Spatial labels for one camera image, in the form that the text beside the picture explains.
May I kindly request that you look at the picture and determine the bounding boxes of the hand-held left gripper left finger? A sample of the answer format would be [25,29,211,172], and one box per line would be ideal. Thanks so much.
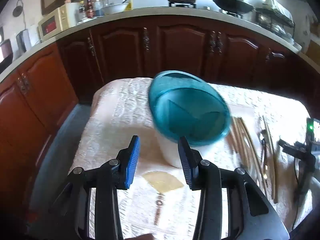
[49,135,140,240]

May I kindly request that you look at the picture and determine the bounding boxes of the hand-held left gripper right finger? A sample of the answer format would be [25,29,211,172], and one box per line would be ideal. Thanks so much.
[177,136,270,240]

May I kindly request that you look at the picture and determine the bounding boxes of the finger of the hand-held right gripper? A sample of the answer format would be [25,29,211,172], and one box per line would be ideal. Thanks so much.
[278,139,315,158]
[294,155,316,207]

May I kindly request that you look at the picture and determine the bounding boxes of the thick tapered wooden stick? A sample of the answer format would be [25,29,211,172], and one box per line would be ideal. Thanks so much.
[272,150,279,204]

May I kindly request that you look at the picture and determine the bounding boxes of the wooden chopstick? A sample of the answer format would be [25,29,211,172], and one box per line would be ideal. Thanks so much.
[239,119,262,183]
[262,116,275,160]
[236,118,255,178]
[242,122,267,189]
[232,118,250,173]

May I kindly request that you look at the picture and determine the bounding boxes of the white floral utensil holder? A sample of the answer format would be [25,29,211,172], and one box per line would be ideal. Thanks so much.
[149,70,231,168]

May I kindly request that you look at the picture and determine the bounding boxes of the metal spoon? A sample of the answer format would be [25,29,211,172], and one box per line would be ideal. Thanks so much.
[259,129,270,180]

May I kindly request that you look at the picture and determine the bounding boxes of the quilted cream tablecloth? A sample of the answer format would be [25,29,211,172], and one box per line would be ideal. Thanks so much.
[67,77,315,240]

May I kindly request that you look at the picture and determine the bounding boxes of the brown wooden base cabinets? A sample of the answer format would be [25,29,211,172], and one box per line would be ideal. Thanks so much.
[0,15,320,205]

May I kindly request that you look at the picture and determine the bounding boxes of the grey countertop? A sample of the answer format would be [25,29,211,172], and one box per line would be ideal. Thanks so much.
[0,5,320,83]

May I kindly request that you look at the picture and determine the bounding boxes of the white bowl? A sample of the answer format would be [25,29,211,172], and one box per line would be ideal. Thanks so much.
[101,3,129,15]

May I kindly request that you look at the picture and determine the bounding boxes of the gas stove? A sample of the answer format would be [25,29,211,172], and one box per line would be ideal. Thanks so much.
[169,1,244,18]

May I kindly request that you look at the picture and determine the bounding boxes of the black wok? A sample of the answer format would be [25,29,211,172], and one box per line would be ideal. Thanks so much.
[208,0,255,14]

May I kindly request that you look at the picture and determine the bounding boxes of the cream microwave oven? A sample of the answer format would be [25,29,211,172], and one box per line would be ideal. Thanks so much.
[37,2,80,41]

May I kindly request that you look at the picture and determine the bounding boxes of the dark red sauce bottle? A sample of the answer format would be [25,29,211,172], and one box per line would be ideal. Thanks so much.
[86,0,96,18]

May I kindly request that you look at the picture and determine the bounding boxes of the grey white kettle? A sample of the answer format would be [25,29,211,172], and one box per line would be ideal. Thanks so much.
[16,29,32,53]

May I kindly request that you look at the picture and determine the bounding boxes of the black wire dish rack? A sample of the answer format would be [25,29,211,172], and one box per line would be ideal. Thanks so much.
[255,0,296,38]

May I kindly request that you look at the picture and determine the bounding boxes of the black round wall hanger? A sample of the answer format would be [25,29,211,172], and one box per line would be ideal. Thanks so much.
[12,0,28,29]

